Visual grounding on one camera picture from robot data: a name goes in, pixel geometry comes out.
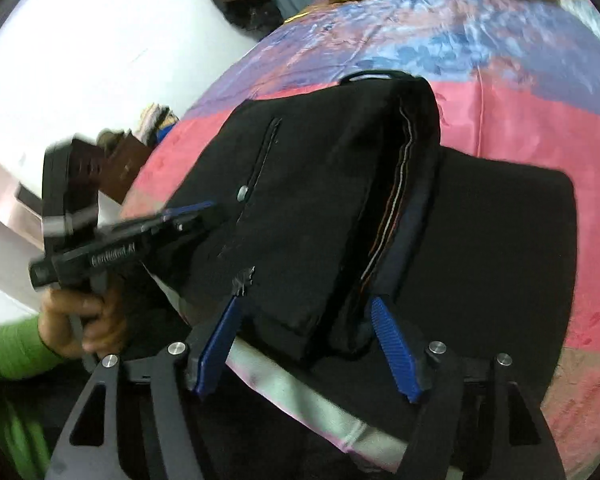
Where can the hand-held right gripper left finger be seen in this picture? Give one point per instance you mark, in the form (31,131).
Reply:
(220,345)

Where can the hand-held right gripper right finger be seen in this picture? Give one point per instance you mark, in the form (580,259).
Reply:
(395,345)

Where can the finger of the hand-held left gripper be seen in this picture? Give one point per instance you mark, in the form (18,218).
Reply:
(200,220)

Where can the black pants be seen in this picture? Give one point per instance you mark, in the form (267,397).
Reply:
(320,170)

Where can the person's left forearm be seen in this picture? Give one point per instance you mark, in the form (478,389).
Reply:
(10,347)

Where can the person's left hand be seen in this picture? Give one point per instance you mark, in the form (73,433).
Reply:
(55,322)

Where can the brown wooden cabinet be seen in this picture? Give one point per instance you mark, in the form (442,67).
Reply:
(125,165)

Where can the pile of folded clothes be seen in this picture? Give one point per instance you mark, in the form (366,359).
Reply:
(155,120)

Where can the olive cloth bag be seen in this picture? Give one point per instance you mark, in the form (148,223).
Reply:
(107,136)

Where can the person's green shirt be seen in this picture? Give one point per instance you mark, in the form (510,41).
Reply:
(15,435)

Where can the floral satin bedspread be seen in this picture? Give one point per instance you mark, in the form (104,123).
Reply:
(505,120)

